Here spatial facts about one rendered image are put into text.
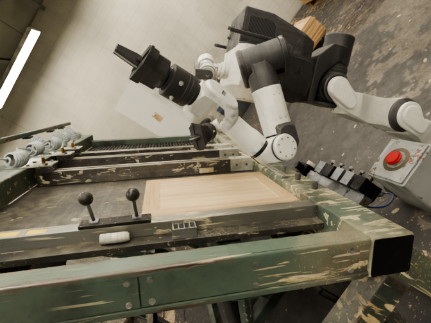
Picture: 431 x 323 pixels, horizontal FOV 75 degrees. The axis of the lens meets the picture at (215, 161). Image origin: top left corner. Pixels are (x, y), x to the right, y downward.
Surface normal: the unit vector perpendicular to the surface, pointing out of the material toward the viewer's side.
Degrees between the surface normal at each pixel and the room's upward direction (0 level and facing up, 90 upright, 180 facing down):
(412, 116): 90
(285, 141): 90
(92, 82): 90
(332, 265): 90
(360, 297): 0
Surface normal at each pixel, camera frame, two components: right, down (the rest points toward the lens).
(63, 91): 0.14, 0.29
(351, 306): -0.82, -0.50
